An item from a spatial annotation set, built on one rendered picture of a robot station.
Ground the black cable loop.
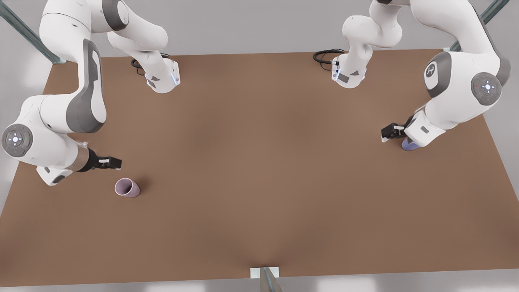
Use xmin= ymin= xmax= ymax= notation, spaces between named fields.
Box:
xmin=313 ymin=49 xmax=346 ymax=72
xmin=131 ymin=53 xmax=171 ymax=76

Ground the silver frame post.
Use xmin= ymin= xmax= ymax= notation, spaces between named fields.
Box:
xmin=250 ymin=267 xmax=283 ymax=292
xmin=0 ymin=2 xmax=66 ymax=65
xmin=444 ymin=0 xmax=510 ymax=52

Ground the pink cup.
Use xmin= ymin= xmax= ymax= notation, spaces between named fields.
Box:
xmin=115 ymin=178 xmax=141 ymax=198

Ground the purple cup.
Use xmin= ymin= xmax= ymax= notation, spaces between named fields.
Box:
xmin=401 ymin=137 xmax=422 ymax=152

